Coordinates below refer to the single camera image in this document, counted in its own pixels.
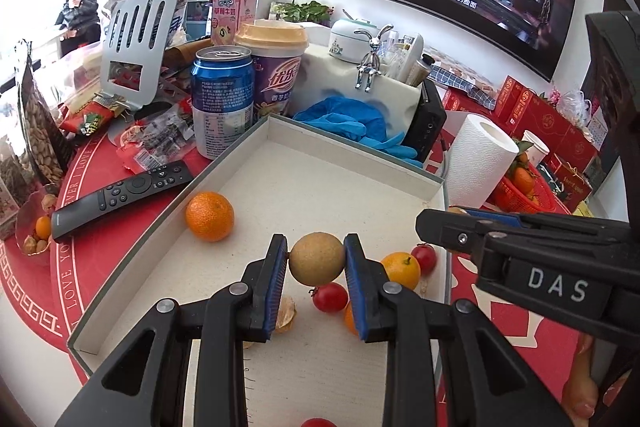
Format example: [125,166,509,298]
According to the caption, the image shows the black remote control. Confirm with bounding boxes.
[50,160,196,244]

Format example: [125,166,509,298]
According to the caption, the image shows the plastic-wrapped gift bundle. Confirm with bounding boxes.
[555,89,593,122]

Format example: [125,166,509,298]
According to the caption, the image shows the red plastic basket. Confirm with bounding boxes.
[487,162,571,214]

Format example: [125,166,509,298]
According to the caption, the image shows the purple instant drink cup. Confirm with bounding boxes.
[234,19,310,118]

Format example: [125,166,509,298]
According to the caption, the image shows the black portable speaker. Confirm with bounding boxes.
[402,79,448,164]

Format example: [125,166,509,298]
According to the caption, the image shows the red printed tablecloth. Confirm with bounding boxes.
[0,72,601,427]

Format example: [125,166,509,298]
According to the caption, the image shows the stack of red gift boxes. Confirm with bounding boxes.
[442,74,601,162]

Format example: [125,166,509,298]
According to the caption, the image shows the tan physalis husk fruit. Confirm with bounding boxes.
[272,294,297,334]

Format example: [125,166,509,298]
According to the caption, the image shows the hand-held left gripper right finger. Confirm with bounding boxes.
[342,234,576,427]

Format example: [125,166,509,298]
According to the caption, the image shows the brown label pump bottle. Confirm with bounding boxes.
[407,53,436,88]

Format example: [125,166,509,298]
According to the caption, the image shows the green potted plant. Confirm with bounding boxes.
[270,0,335,28]

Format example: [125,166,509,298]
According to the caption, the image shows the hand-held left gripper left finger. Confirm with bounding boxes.
[55,234,291,427]

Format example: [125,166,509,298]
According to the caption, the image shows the pile of leafy mandarins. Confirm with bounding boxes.
[505,152,543,208]

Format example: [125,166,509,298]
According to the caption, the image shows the person's right hand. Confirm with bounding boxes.
[562,334,636,419]

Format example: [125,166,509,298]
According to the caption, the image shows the clear bag of nuts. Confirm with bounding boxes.
[15,39,76,182]

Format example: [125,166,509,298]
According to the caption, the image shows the oval orange kumquat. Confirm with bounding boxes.
[381,252,422,290]

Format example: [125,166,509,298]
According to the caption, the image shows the white slotted spatula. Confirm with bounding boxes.
[100,0,178,108]

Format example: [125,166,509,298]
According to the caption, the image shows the white and green pot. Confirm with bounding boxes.
[327,18,386,65]

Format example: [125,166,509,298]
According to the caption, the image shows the bag of dark seeds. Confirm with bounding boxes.
[0,142,36,240]

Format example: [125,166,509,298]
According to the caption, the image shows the floral paper cup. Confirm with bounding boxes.
[520,130,551,168]

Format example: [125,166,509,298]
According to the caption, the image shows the white paper towel roll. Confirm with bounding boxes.
[442,113,521,210]

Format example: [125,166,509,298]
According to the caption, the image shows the pink milk carton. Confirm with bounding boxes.
[210,0,258,48]

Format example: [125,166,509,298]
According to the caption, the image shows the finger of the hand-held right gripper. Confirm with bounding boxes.
[450,206,538,230]
[415,208,506,280]

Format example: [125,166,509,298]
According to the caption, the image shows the blue rubber gloves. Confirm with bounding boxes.
[292,96,423,168]

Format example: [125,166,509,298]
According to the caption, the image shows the blue drink can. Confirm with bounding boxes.
[191,46,257,160]

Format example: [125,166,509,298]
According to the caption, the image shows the silver rabbit figure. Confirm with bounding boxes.
[355,24,396,94]

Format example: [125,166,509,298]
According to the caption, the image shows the grey cardboard tray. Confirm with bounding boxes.
[66,113,453,427]

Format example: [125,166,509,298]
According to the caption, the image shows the red and green snack packet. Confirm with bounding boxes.
[60,104,126,138]

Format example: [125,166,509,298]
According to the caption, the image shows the clear shell-shaped dish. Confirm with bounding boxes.
[15,189,63,258]

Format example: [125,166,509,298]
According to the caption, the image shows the brown round kiwi fruit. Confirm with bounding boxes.
[289,232,347,286]

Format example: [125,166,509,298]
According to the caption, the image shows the blue plaid cloth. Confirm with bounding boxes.
[422,47,506,102]

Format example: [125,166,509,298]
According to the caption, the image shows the red carton with rope handle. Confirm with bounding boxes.
[545,154,593,212]

